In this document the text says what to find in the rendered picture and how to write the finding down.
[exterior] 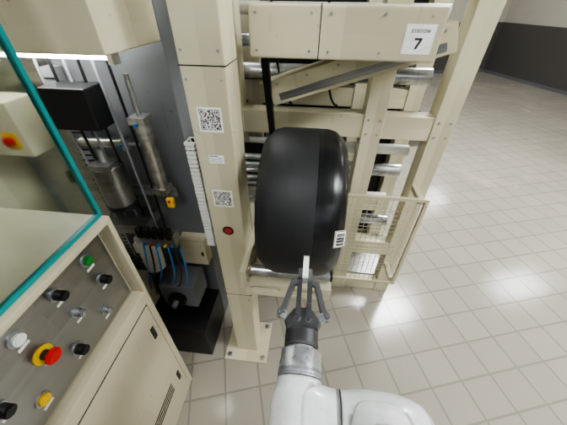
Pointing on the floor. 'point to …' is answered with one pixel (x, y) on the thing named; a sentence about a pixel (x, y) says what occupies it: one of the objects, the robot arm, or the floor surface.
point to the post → (219, 141)
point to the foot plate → (251, 350)
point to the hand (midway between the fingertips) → (305, 269)
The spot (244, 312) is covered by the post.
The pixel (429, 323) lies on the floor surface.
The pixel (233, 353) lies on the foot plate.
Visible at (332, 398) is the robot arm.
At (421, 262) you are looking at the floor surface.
